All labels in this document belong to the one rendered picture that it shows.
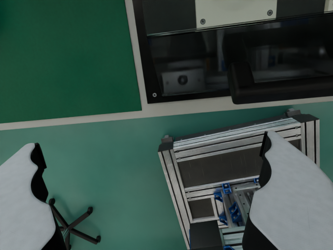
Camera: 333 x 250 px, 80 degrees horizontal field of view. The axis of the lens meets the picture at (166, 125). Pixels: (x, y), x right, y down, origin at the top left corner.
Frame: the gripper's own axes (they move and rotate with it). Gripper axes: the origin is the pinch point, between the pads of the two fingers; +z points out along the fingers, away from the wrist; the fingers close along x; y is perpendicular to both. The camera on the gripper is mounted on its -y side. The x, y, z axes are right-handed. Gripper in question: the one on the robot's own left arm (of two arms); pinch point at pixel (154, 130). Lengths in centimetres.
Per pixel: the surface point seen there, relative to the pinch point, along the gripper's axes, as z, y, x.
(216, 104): 33.6, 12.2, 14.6
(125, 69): 37.1, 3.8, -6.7
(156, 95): 33.5, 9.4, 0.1
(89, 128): 111, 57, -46
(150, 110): 35.4, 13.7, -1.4
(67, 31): 39.6, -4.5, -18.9
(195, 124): 103, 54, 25
